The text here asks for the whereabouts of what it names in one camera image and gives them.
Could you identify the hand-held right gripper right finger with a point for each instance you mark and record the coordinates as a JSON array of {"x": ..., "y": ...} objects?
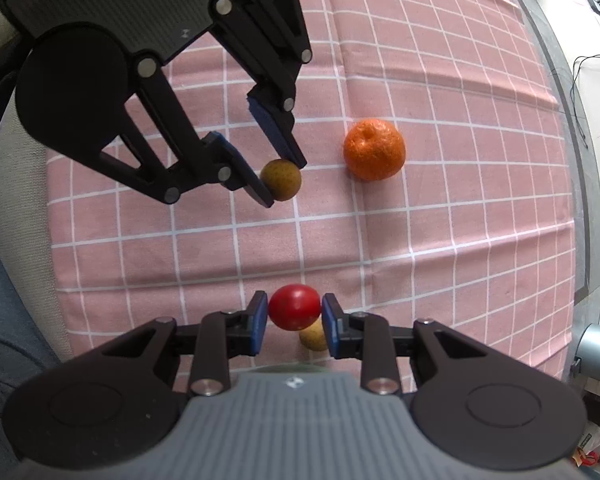
[{"x": 331, "y": 327}]

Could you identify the brown longan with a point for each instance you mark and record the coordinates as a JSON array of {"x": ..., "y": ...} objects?
[
  {"x": 314, "y": 340},
  {"x": 285, "y": 182}
]

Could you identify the orange tangerine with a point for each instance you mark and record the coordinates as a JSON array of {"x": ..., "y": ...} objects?
[{"x": 375, "y": 150}]

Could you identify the pink checked tablecloth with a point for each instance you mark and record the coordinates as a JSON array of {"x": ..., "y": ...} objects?
[{"x": 430, "y": 235}]

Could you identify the red cherry tomato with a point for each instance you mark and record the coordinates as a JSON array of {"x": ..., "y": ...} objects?
[{"x": 295, "y": 307}]

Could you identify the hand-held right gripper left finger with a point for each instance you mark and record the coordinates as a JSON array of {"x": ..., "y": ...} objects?
[{"x": 260, "y": 325}]

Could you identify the beige cushioned seat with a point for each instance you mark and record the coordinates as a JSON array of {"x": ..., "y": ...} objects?
[{"x": 15, "y": 210}]

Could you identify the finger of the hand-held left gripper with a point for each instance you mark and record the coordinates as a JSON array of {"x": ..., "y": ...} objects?
[
  {"x": 250, "y": 175},
  {"x": 280, "y": 135}
]

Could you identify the blue grey cloth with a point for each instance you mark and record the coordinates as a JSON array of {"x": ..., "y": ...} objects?
[{"x": 5, "y": 310}]

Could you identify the silver blue trash can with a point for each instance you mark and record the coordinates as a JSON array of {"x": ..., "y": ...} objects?
[{"x": 597, "y": 350}]

